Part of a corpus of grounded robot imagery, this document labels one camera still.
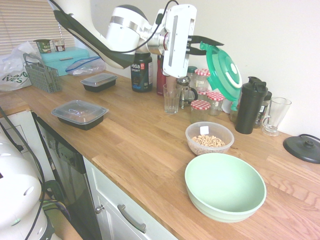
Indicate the dark bottle with label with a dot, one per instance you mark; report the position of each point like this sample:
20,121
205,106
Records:
265,110

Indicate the tall jar red checkered lid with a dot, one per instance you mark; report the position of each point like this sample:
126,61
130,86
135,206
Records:
202,78

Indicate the white kitchen cabinet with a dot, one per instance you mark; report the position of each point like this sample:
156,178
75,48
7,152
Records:
112,200

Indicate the clear zip bag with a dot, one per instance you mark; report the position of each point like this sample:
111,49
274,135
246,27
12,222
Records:
85,66

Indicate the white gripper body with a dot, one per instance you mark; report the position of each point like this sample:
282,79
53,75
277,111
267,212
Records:
177,45

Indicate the green yogurt cup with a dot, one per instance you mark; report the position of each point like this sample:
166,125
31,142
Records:
43,46

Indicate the clear glass tumbler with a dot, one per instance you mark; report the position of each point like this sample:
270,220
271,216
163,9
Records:
172,100

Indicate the red water bottle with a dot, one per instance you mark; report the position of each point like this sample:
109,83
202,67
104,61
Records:
160,80

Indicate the grey cutlery basket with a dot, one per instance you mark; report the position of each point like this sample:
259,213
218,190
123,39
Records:
43,78

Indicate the clear jar with green lid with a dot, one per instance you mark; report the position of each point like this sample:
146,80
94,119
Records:
191,72

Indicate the black kettle base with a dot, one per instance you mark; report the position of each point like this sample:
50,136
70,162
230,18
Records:
303,148

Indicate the black food container clear lid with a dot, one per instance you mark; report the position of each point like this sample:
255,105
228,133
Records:
80,115
98,82

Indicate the glass French press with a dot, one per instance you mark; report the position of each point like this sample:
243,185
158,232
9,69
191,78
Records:
186,92

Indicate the black dishwasher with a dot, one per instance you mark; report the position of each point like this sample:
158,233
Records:
70,175

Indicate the teal bread box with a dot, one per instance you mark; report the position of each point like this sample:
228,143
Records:
62,58

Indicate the mint green bowl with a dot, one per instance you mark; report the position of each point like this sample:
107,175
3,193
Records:
225,190

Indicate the white plastic shopping bag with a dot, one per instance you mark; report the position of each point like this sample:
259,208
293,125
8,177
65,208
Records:
13,72

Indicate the white window blind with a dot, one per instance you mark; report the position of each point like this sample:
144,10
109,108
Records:
25,22

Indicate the brown yogurt cup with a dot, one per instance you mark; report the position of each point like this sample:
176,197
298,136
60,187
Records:
58,45

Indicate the small jar red checkered lid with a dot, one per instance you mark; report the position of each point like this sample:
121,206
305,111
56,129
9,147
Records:
202,95
215,102
200,110

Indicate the silver cabinet knob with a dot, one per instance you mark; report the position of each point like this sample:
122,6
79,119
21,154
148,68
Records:
99,209

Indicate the green round container lid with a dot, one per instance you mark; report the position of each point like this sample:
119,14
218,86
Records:
222,72

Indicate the black Vega protein tub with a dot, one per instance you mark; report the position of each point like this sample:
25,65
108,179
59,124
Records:
141,75

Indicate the black shaker bottle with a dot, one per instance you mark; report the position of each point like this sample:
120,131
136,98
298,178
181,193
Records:
248,107

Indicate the clear plastic bowl of cereal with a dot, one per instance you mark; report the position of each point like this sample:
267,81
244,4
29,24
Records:
208,142

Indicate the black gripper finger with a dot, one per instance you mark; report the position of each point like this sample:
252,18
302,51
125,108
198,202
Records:
196,50
205,40

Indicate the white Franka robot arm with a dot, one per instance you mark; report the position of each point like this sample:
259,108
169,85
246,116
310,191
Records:
120,30

